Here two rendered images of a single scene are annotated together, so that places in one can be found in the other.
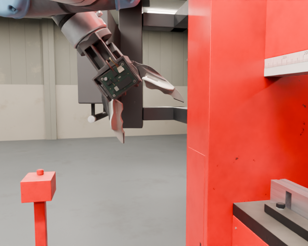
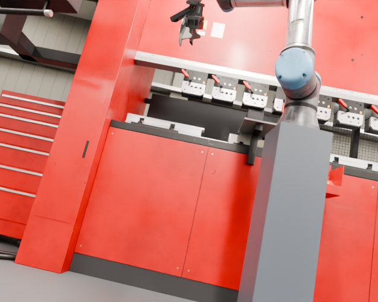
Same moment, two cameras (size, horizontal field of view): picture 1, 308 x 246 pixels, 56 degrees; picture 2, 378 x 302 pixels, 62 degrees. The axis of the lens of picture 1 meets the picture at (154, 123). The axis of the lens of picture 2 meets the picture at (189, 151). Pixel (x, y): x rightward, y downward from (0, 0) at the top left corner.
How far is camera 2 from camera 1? 1.59 m
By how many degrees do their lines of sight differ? 76
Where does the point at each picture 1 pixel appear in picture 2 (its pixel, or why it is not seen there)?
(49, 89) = not seen: outside the picture
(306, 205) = (154, 122)
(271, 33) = (145, 41)
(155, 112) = (25, 40)
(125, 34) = not seen: outside the picture
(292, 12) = (161, 38)
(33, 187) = not seen: outside the picture
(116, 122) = (183, 36)
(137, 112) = (18, 29)
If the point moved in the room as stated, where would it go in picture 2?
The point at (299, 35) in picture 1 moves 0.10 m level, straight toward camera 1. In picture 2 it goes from (164, 49) to (176, 46)
